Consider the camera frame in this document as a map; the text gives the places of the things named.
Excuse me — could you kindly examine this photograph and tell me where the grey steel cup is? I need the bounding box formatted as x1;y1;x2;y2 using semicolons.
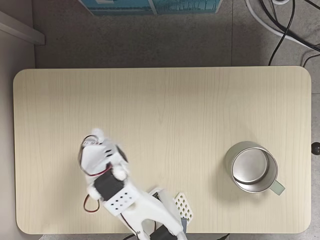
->
224;141;286;197

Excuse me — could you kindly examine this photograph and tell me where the grey table clamp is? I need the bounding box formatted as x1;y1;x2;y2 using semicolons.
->
179;217;188;235

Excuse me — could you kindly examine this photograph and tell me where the white shelf board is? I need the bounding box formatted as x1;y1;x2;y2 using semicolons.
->
0;11;46;46

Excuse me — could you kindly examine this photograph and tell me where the blue printed box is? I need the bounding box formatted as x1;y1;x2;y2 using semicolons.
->
79;0;223;16

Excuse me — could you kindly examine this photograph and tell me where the red black servo wire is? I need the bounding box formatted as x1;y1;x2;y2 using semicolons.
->
78;134;114;179
83;193;101;214

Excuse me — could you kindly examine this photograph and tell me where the thick white cable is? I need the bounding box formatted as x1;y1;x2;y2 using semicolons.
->
244;0;320;52

